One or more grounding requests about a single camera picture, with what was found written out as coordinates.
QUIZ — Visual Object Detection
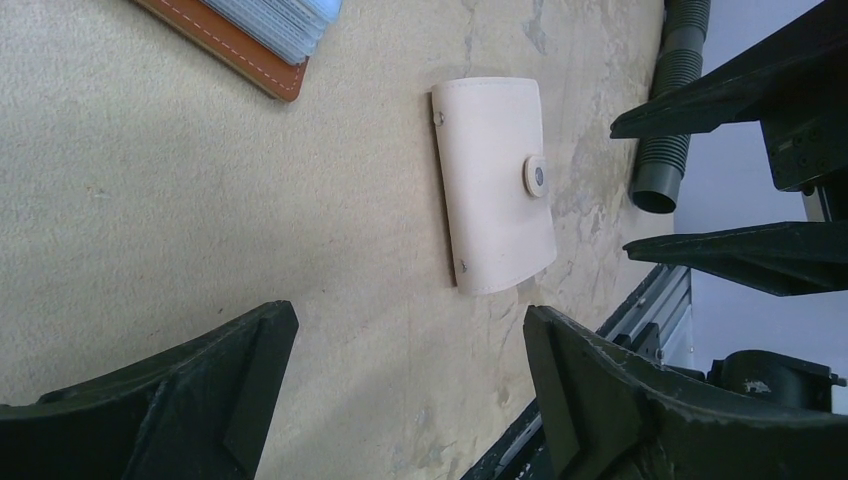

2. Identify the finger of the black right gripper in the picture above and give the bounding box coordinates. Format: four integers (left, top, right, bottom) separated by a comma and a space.
624, 221, 847, 296
610, 1, 847, 139

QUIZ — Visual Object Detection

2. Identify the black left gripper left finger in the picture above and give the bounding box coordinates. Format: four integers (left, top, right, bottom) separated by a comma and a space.
1, 301, 299, 479

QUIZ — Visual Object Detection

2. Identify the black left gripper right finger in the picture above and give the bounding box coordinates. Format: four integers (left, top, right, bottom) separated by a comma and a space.
524, 306, 847, 479

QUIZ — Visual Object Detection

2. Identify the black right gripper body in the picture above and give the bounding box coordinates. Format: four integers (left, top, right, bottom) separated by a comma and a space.
760, 88, 847, 222

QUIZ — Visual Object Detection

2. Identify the cream card holder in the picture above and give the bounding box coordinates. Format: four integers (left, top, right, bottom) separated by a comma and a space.
431, 77, 557, 295

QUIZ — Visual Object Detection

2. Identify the brown open card holder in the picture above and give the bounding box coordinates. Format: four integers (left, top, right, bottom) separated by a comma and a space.
138, 0, 342, 102

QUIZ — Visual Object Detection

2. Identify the right black corrugated hose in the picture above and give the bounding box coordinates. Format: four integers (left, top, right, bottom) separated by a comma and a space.
628, 0, 712, 215

